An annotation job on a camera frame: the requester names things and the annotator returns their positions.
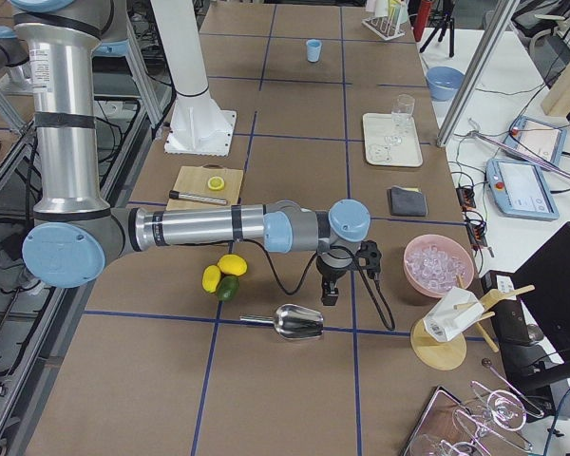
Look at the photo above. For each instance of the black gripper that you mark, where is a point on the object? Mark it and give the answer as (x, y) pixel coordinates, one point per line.
(332, 274)

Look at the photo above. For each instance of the light blue plastic cup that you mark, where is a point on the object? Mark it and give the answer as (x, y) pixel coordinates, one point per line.
(313, 50)

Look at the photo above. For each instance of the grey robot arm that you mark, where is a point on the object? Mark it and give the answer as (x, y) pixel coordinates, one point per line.
(77, 232)
(12, 52)

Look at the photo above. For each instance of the steel ice scoop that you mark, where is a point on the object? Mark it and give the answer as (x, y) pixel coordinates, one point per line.
(292, 322)

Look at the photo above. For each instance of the pink bowl of ice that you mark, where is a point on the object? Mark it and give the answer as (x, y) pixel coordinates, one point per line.
(433, 264)

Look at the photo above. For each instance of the blue bowl with fork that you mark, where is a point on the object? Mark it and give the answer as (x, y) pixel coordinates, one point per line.
(444, 82)

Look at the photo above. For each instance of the green lime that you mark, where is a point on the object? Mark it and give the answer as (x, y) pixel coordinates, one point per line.
(227, 288)

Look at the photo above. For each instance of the yellow lemon front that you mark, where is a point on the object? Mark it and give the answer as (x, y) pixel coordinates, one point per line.
(233, 265)

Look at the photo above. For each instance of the yellow lemon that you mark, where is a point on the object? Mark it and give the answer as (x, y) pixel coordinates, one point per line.
(211, 278)
(233, 265)

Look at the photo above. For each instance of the grey yellow folded cloth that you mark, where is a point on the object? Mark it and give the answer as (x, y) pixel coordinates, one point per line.
(407, 203)

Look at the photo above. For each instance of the yellow lemon back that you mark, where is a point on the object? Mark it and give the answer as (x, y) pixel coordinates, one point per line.
(211, 278)

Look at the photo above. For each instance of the white paper box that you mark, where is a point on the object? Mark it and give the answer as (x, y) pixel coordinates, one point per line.
(457, 310)

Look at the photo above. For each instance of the wooden cup stand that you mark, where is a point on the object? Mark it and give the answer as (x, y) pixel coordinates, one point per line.
(450, 355)

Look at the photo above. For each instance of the wooden cutting board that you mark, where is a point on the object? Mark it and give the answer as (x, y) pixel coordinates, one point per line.
(192, 179)

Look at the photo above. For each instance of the half lemon slice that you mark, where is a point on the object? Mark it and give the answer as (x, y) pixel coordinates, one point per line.
(216, 183)

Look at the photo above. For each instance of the cream bear tray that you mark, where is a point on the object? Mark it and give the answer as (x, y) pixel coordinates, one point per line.
(377, 152)

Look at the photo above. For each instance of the steel muddler black cap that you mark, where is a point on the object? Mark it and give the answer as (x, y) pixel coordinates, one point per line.
(176, 195)

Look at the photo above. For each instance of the wine glasses on tray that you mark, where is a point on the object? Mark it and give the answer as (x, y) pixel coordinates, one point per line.
(490, 423)

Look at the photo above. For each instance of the clear wine glass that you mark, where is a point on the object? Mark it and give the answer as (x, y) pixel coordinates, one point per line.
(400, 119)

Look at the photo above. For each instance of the near blue tablet pendant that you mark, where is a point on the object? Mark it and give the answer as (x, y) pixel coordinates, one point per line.
(519, 190)

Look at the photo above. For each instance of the blue tablet pendant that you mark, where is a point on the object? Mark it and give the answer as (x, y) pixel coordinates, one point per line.
(531, 135)
(519, 190)

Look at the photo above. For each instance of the far blue tablet pendant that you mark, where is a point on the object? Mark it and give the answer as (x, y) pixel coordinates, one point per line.
(531, 135)

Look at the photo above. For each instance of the red cylinder bottle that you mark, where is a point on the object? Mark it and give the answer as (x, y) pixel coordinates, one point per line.
(422, 14)

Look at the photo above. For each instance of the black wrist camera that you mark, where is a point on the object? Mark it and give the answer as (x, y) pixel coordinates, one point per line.
(369, 256)

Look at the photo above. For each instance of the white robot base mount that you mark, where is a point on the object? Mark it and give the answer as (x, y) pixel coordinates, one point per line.
(197, 126)

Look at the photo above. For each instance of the white wire cup rack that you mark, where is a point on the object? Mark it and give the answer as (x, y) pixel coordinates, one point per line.
(386, 18)

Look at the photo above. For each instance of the aluminium frame post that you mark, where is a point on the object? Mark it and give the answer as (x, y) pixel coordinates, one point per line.
(480, 59)

